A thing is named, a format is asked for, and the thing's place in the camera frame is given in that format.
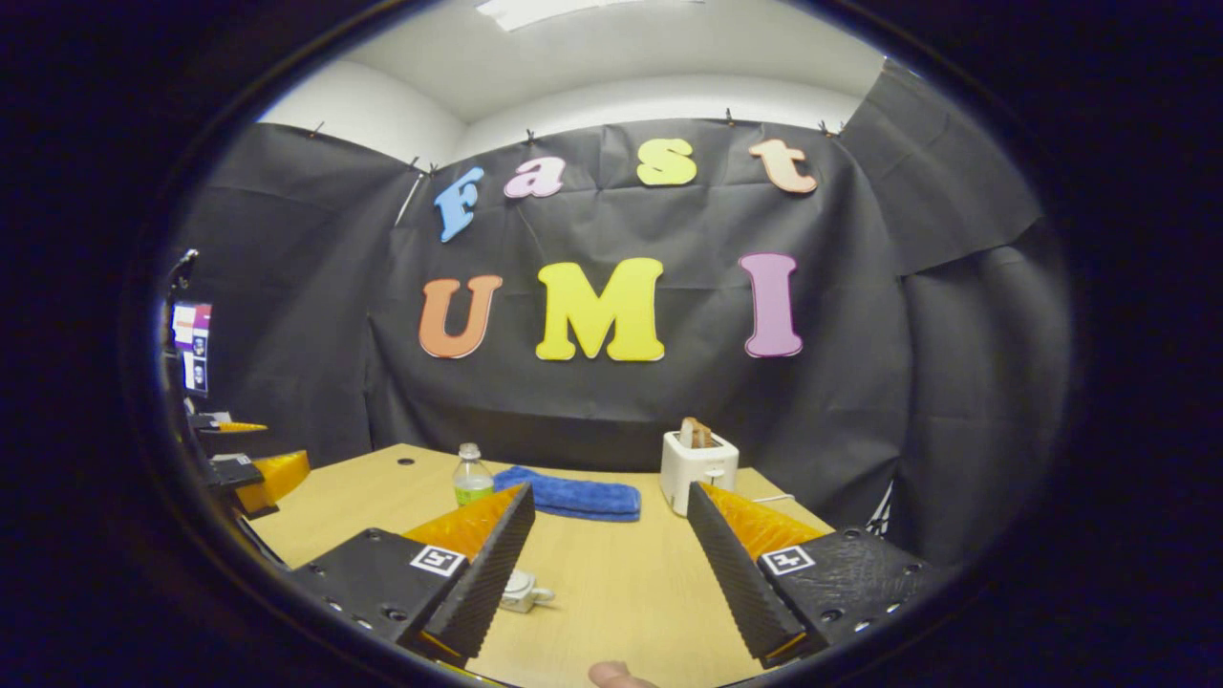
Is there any computer monitor screen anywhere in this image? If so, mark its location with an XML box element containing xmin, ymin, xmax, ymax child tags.
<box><xmin>172</xmin><ymin>302</ymin><xmax>213</xmax><ymax>398</ymax></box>

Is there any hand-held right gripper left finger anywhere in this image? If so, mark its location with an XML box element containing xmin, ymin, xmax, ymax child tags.
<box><xmin>287</xmin><ymin>483</ymin><xmax>538</xmax><ymax>668</ymax></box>

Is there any blue folded towel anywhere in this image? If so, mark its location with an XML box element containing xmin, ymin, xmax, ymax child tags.
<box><xmin>493</xmin><ymin>465</ymin><xmax>643</xmax><ymax>524</ymax></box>

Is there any white ceramic teacup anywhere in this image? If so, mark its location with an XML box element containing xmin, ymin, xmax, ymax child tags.
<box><xmin>497</xmin><ymin>570</ymin><xmax>557</xmax><ymax>614</ymax></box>

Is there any white toaster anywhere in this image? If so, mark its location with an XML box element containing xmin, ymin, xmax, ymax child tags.
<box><xmin>659</xmin><ymin>430</ymin><xmax>741</xmax><ymax>518</ymax></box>

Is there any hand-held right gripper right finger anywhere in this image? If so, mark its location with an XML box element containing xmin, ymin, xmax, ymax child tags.
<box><xmin>685</xmin><ymin>481</ymin><xmax>956</xmax><ymax>668</ymax></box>

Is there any ceiling light panel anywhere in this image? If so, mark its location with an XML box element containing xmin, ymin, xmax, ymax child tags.
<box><xmin>476</xmin><ymin>0</ymin><xmax>708</xmax><ymax>32</ymax></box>

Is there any clear water bottle green label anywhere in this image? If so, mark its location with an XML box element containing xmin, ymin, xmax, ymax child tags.
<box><xmin>452</xmin><ymin>442</ymin><xmax>497</xmax><ymax>507</ymax></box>

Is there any black backdrop cloth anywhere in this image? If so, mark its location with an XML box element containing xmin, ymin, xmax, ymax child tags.
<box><xmin>172</xmin><ymin>57</ymin><xmax>1071</xmax><ymax>565</ymax></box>

